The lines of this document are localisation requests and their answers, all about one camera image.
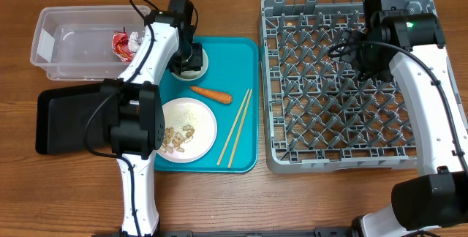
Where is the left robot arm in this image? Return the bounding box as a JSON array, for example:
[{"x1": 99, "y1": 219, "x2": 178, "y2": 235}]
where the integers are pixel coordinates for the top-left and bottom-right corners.
[{"x1": 93, "y1": 0, "x2": 203, "y2": 236}]

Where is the left wooden chopstick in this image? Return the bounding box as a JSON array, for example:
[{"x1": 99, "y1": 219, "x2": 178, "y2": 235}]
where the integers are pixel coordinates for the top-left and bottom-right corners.
[{"x1": 216, "y1": 89, "x2": 250, "y2": 166}]

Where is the red snack wrapper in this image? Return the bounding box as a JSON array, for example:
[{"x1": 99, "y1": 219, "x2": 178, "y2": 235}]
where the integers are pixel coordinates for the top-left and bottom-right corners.
[{"x1": 111, "y1": 28, "x2": 143, "y2": 62}]

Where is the orange carrot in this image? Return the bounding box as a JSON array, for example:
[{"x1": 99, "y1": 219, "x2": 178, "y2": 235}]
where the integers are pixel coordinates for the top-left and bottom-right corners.
[{"x1": 190, "y1": 86, "x2": 233, "y2": 105}]

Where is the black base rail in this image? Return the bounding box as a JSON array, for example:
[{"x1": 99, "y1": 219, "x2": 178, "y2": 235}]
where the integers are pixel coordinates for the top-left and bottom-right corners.
[{"x1": 91, "y1": 225, "x2": 366, "y2": 237}]

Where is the black plastic tray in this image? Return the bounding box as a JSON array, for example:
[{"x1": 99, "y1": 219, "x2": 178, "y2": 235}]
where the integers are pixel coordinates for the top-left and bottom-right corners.
[{"x1": 35, "y1": 79, "x2": 124, "y2": 157}]

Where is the wooden chopstick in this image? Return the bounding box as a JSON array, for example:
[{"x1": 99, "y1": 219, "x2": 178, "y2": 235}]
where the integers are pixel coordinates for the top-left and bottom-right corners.
[
  {"x1": 216, "y1": 89, "x2": 250, "y2": 166},
  {"x1": 227, "y1": 89, "x2": 253, "y2": 169}
]

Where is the right wooden chopstick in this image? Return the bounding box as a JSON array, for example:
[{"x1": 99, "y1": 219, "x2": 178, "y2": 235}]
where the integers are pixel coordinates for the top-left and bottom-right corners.
[{"x1": 227, "y1": 89, "x2": 253, "y2": 169}]

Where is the white plate with peanuts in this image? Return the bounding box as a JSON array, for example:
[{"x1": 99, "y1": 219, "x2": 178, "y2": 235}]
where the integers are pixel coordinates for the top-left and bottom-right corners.
[{"x1": 158, "y1": 97, "x2": 218, "y2": 163}]

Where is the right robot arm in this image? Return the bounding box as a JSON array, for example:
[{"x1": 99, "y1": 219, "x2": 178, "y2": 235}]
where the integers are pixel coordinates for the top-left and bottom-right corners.
[{"x1": 329, "y1": 0, "x2": 467, "y2": 236}]

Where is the teal plastic tray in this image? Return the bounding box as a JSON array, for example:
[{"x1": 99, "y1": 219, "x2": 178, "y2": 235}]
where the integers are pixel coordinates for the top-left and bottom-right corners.
[{"x1": 154, "y1": 37, "x2": 259, "y2": 173}]

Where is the clear plastic bin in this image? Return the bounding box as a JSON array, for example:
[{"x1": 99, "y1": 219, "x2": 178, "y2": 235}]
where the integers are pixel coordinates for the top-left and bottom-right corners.
[{"x1": 30, "y1": 5, "x2": 145, "y2": 81}]

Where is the grey dishwasher rack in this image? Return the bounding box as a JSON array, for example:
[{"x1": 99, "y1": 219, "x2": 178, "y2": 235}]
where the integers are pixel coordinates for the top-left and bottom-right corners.
[{"x1": 260, "y1": 0, "x2": 468, "y2": 174}]

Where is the white small bowl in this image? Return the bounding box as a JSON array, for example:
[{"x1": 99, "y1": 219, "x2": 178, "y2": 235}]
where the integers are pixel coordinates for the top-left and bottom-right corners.
[{"x1": 172, "y1": 49, "x2": 209, "y2": 81}]

